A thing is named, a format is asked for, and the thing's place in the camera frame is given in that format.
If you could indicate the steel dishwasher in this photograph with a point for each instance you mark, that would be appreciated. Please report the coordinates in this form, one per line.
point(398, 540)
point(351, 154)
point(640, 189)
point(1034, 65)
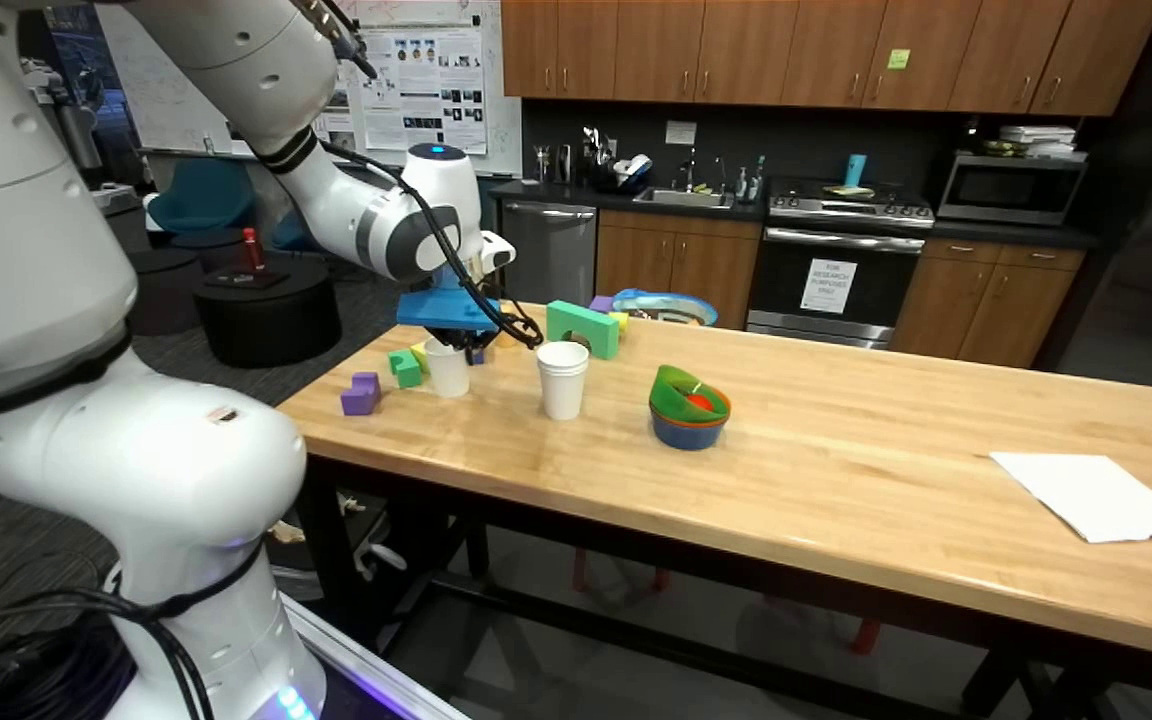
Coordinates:
point(557, 253)

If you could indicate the small purple foam block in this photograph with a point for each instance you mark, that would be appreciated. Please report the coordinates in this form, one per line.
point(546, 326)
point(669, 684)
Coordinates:
point(602, 302)

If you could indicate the white robot cart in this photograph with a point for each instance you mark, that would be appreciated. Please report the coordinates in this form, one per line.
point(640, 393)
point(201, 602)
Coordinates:
point(363, 672)

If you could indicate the purple notched foam block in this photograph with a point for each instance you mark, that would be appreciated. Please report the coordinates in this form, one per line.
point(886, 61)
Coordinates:
point(359, 399)

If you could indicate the black table frame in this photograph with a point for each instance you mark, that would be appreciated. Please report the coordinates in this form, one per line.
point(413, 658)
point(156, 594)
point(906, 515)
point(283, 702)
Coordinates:
point(323, 534)

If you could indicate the steel kitchen stove oven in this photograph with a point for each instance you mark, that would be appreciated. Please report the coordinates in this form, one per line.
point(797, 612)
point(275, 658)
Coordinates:
point(776, 280)

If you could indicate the steel microwave oven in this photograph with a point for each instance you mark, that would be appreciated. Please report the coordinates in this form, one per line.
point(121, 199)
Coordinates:
point(1008, 184)

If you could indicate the steel kitchen sink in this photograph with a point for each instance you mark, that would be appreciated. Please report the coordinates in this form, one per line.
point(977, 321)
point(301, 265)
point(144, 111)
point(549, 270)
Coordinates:
point(682, 199)

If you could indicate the white wall poster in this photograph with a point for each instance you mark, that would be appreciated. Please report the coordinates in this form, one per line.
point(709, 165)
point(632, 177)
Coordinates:
point(429, 80)

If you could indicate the large black round ottoman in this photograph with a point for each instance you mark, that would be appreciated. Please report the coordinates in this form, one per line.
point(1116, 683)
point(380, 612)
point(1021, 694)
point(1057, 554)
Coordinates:
point(268, 321)

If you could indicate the small black round ottoman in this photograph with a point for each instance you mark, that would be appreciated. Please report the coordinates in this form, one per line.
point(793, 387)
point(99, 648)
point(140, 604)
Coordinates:
point(170, 294)

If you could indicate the teal bottle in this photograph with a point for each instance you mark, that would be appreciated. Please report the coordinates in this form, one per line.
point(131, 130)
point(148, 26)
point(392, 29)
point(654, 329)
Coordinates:
point(859, 171)

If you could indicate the teal chair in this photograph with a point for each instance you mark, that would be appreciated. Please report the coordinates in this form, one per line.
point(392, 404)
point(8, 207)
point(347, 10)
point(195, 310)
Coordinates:
point(201, 203)

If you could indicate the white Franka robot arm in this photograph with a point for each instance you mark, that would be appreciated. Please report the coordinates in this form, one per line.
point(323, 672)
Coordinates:
point(137, 480)

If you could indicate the wide wooden base cabinet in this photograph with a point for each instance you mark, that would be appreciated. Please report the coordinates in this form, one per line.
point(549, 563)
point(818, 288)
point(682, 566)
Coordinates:
point(679, 253)

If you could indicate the stack of white plates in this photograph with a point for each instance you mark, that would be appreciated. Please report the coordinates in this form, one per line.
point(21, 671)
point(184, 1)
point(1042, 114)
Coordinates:
point(1042, 141)

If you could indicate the wooden wall cabinets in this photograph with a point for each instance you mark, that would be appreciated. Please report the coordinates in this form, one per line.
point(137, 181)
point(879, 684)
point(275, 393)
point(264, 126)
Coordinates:
point(736, 45)

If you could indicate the white paper notice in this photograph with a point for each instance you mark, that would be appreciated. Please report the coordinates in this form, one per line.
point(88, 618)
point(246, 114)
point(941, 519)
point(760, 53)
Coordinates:
point(828, 287)

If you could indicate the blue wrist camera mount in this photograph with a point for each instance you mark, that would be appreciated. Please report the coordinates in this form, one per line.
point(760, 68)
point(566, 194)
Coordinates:
point(442, 305)

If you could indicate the orange plastic bowl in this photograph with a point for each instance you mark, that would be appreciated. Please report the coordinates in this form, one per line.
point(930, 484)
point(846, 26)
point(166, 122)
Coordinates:
point(699, 399)

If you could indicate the white wall outlet plate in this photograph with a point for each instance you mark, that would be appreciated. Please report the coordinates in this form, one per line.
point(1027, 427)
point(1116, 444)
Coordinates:
point(682, 133)

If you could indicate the green plastic bowl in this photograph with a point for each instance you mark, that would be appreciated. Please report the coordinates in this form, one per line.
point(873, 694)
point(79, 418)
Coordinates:
point(664, 393)

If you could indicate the yellow triangular foam block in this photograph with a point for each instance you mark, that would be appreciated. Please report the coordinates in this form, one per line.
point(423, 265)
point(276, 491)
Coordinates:
point(423, 351)

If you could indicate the small green arch block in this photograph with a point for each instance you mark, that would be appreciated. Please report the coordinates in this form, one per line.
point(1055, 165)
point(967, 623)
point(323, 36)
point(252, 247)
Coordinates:
point(404, 368)

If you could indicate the red bottle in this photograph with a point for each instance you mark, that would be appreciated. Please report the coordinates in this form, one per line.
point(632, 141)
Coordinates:
point(252, 253)

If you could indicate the large green arch block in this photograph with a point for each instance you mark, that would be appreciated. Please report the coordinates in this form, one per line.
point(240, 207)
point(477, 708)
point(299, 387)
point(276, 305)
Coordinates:
point(589, 326)

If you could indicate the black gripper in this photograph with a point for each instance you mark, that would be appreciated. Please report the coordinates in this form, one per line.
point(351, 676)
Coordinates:
point(492, 326)

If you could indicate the wooden stool red legs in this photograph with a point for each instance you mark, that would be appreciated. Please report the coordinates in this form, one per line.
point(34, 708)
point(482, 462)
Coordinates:
point(585, 578)
point(866, 632)

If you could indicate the green sticky note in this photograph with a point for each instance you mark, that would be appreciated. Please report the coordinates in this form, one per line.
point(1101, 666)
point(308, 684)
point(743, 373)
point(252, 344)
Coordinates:
point(896, 59)

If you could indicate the narrow wooden base cabinet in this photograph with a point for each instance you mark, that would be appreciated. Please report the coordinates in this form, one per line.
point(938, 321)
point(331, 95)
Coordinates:
point(989, 302)

